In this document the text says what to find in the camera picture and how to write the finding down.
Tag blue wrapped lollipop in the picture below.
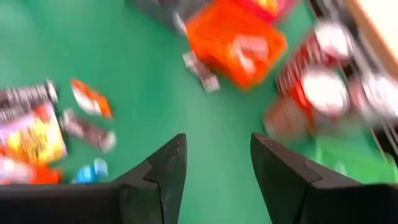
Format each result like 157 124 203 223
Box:
73 157 109 185

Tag green plastic basket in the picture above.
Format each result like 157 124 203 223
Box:
287 129 398 185

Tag purple yellow Sour Patch packet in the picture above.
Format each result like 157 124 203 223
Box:
0 104 68 164

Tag light wooden desk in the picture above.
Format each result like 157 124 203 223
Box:
343 0 398 71

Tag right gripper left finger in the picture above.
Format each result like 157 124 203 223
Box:
0 133 188 224

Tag zebra striped chocolate bar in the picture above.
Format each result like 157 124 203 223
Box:
0 104 47 124
182 50 221 94
58 108 118 153
0 79 60 108

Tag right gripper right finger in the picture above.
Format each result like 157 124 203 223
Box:
250 132 398 224

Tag red white candy packet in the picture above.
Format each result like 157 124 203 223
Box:
70 78 113 121

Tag red Coca-Cola can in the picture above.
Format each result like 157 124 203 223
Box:
275 19 356 97

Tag orange plastic basket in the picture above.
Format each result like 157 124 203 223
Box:
185 0 289 91

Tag red soda can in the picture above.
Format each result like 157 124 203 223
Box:
347 71 398 125
262 65 351 142

